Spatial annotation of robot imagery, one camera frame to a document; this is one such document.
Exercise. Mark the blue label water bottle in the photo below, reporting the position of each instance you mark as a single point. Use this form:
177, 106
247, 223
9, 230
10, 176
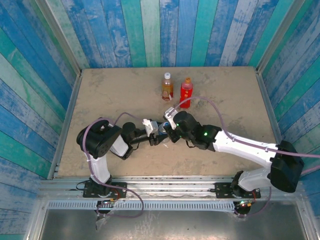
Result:
160, 128

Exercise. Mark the small circuit board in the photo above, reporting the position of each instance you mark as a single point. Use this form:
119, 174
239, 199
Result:
243, 203
107, 201

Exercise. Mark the small white paper scrap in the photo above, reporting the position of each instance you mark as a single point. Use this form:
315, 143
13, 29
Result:
166, 146

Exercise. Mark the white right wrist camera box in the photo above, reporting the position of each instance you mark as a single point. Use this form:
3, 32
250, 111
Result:
171, 116

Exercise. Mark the aluminium corner post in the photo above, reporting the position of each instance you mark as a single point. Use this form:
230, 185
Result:
278, 35
59, 35

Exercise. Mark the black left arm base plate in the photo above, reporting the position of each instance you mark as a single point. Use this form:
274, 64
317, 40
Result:
120, 191

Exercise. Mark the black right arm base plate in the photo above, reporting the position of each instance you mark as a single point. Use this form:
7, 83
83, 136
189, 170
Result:
222, 191

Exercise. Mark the aluminium mounting rail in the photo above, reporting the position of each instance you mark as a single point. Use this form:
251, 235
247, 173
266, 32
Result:
170, 187

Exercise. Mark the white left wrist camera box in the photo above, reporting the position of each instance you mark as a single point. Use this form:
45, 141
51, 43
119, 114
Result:
150, 127

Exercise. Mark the red drink bottle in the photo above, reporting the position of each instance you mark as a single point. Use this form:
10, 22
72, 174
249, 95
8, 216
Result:
186, 96

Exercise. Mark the aluminium side rail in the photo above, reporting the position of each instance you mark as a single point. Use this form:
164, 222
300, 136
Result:
268, 105
66, 120

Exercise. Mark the orange tea bottle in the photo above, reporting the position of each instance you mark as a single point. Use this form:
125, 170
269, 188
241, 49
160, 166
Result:
167, 88

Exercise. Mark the steel sheet panel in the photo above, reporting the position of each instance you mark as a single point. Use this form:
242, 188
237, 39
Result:
175, 225

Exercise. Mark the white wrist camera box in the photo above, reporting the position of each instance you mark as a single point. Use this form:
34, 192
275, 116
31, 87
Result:
150, 127
171, 116

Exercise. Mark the white bottle cap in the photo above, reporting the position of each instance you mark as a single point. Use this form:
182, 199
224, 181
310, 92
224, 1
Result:
167, 75

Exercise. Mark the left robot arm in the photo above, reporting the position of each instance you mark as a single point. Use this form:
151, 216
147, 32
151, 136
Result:
97, 140

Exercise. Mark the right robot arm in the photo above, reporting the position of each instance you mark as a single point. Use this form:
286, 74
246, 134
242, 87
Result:
240, 147

